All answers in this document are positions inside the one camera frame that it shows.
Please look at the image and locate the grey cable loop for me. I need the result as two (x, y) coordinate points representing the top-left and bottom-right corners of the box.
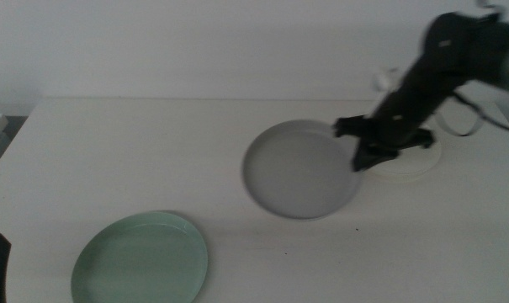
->
(434, 111), (486, 138)

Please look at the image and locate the grey plate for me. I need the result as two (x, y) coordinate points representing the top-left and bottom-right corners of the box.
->
(241, 119), (363, 221)

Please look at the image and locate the thin black cable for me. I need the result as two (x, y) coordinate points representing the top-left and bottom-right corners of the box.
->
(449, 91), (509, 136)

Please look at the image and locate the white round base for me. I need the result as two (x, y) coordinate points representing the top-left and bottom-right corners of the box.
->
(363, 125), (443, 183)

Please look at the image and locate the mint green plate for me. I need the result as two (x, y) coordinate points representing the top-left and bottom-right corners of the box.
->
(70, 210), (209, 303)

